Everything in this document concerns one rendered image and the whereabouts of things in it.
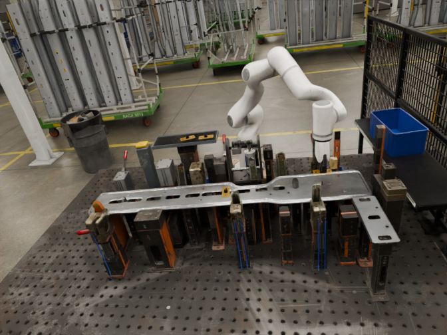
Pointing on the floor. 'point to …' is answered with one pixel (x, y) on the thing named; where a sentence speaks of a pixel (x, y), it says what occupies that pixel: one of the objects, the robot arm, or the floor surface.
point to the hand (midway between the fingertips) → (322, 167)
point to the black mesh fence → (436, 226)
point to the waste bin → (88, 139)
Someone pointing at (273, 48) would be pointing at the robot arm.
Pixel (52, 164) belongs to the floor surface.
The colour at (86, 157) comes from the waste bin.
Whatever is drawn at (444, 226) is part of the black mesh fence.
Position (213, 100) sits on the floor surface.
